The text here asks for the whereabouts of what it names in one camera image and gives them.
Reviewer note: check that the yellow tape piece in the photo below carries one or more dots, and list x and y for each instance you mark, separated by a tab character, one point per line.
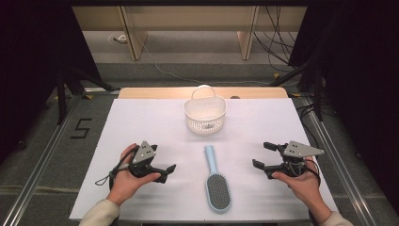
296	94
276	75
89	97

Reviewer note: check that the light blue hairbrush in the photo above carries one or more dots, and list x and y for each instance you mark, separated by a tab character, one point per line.
217	191

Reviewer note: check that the metal floor rail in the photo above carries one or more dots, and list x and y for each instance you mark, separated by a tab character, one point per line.
34	179
342	175

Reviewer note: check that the white plastic basket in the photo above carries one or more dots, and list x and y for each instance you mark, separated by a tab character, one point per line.
205	130

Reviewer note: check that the black curtain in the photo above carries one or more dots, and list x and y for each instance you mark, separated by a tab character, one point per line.
31	62
360	78

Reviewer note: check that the white table mat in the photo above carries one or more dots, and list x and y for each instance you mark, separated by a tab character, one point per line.
188	157

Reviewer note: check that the person's left hand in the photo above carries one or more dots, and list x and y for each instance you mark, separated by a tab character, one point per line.
125	183

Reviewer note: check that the beige wooden desk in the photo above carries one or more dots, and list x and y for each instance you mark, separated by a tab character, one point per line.
188	17

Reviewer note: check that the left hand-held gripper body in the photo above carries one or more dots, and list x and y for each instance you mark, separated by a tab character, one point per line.
142	153

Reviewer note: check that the black metal stand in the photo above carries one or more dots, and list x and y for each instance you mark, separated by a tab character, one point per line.
318	94
61	100

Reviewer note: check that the person's right hand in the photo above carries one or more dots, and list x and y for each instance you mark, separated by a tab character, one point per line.
306	188

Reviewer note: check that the wooden table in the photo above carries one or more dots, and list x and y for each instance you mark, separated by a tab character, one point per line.
150	93

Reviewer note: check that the dark table grommet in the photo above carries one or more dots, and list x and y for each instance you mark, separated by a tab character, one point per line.
235	97

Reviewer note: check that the round floor socket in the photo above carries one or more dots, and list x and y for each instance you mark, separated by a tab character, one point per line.
118	38

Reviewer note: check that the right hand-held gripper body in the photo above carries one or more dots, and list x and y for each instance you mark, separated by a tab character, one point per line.
298	150

